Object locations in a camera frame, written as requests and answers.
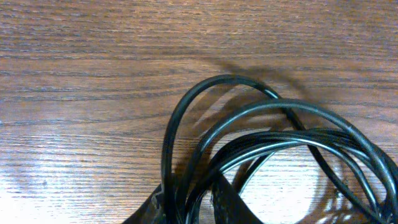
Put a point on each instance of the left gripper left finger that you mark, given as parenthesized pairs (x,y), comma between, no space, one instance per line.
(151,211)

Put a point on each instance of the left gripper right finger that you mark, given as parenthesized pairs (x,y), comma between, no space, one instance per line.
(229,207)

